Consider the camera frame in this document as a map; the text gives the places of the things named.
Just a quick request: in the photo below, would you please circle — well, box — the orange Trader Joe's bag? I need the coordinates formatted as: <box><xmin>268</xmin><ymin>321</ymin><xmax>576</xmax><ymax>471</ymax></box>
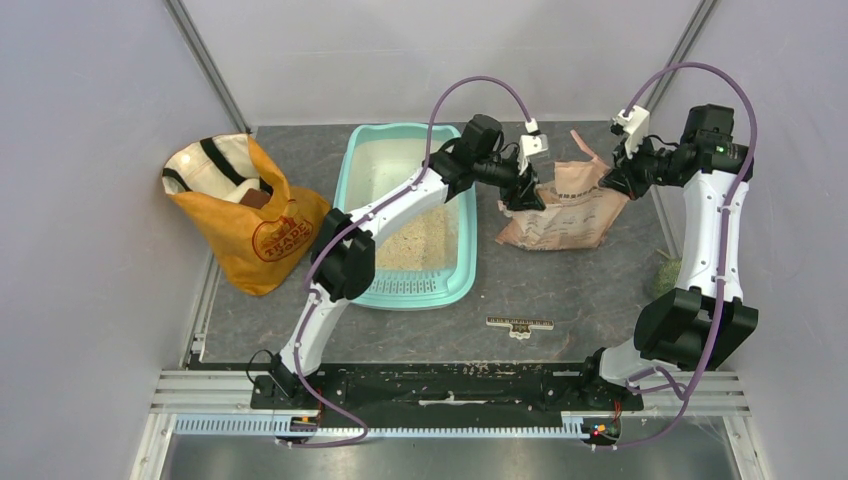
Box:
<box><xmin>161</xmin><ymin>133</ymin><xmax>330</xmax><ymax>296</ymax></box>

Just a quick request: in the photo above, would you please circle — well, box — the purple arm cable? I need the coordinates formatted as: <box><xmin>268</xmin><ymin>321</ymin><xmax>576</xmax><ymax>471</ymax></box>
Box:
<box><xmin>582</xmin><ymin>61</ymin><xmax>759</xmax><ymax>453</ymax></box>
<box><xmin>274</xmin><ymin>75</ymin><xmax>535</xmax><ymax>450</ymax></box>

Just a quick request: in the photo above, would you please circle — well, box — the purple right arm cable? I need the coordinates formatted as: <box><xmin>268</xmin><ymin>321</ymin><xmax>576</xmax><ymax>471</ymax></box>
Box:
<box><xmin>582</xmin><ymin>61</ymin><xmax>759</xmax><ymax>453</ymax></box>

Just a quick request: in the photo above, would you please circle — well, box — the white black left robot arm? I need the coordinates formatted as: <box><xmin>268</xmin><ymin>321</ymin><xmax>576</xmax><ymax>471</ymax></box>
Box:
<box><xmin>269</xmin><ymin>114</ymin><xmax>549</xmax><ymax>409</ymax></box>

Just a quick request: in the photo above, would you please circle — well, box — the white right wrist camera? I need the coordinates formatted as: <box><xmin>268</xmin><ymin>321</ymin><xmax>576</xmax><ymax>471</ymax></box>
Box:
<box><xmin>610</xmin><ymin>105</ymin><xmax>650</xmax><ymax>158</ymax></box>

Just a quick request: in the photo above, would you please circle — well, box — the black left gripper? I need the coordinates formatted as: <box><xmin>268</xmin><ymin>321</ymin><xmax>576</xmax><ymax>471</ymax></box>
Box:
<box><xmin>474</xmin><ymin>155</ymin><xmax>545</xmax><ymax>213</ymax></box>

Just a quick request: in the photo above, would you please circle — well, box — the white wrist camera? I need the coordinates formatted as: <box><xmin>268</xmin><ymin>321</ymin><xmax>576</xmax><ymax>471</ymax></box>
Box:
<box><xmin>518</xmin><ymin>118</ymin><xmax>549</xmax><ymax>175</ymax></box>
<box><xmin>610</xmin><ymin>105</ymin><xmax>650</xmax><ymax>158</ymax></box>

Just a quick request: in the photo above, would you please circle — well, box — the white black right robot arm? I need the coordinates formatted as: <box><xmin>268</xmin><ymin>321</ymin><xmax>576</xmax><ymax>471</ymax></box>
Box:
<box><xmin>577</xmin><ymin>104</ymin><xmax>759</xmax><ymax>409</ymax></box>

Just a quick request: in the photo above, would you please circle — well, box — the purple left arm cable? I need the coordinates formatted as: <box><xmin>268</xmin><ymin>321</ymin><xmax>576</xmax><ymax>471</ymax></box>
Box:
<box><xmin>274</xmin><ymin>75</ymin><xmax>535</xmax><ymax>450</ymax></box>

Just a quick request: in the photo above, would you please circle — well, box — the green netted melon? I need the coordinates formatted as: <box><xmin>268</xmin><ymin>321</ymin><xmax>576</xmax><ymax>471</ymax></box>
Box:
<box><xmin>649</xmin><ymin>250</ymin><xmax>682</xmax><ymax>299</ymax></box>

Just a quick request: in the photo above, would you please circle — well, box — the teal plastic litter box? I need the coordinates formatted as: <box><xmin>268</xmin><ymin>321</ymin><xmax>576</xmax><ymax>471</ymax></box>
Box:
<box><xmin>334</xmin><ymin>123</ymin><xmax>478</xmax><ymax>310</ymax></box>

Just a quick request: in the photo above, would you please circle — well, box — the tan litter pile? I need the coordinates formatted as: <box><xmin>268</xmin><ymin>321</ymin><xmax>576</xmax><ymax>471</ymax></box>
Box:
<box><xmin>376</xmin><ymin>205</ymin><xmax>458</xmax><ymax>271</ymax></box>

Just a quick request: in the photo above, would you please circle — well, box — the pink cat litter bag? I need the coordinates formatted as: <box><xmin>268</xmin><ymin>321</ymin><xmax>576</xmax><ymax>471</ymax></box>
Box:
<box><xmin>495</xmin><ymin>130</ymin><xmax>630</xmax><ymax>251</ymax></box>

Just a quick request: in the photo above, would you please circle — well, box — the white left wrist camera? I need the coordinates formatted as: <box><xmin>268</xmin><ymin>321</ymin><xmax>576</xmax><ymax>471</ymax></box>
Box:
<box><xmin>518</xmin><ymin>118</ymin><xmax>549</xmax><ymax>175</ymax></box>

